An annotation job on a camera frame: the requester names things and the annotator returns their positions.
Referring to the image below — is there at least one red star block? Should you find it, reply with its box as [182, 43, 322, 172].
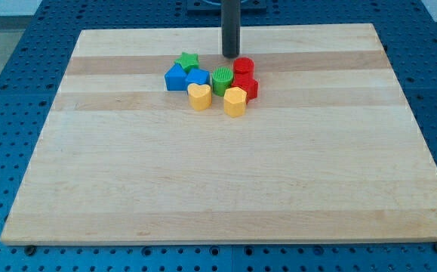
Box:
[231, 74, 259, 103]

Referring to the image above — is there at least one blue triangle block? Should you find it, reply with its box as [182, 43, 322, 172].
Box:
[165, 63, 187, 91]

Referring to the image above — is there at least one green star block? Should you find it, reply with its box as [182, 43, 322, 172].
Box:
[174, 52, 199, 73]

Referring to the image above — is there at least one yellow hexagon block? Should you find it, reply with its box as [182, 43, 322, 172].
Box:
[223, 87, 247, 117]

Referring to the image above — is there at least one yellow heart block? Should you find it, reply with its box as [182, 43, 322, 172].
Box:
[187, 83, 212, 111]

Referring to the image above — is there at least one green cylinder block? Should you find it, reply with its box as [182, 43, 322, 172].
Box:
[212, 66, 234, 97]

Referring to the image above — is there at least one blue cube block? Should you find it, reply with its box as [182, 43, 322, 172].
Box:
[185, 68, 210, 86]

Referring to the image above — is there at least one red cylinder block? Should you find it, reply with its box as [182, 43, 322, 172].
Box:
[232, 57, 254, 78]

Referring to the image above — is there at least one light wooden board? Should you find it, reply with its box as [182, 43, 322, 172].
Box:
[1, 23, 437, 246]

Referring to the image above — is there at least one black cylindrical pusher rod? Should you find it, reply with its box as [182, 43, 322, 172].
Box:
[221, 0, 241, 58]

